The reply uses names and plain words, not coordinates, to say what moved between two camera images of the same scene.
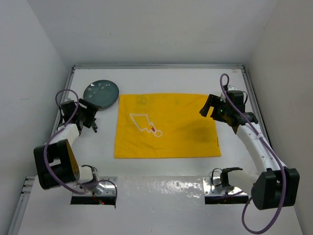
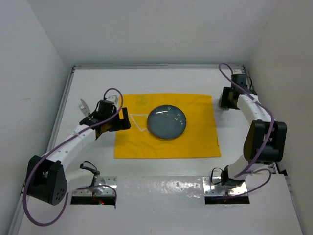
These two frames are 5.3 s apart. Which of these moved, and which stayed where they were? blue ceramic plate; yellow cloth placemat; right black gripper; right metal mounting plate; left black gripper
Moved: right black gripper; blue ceramic plate; left black gripper
Stayed: right metal mounting plate; yellow cloth placemat
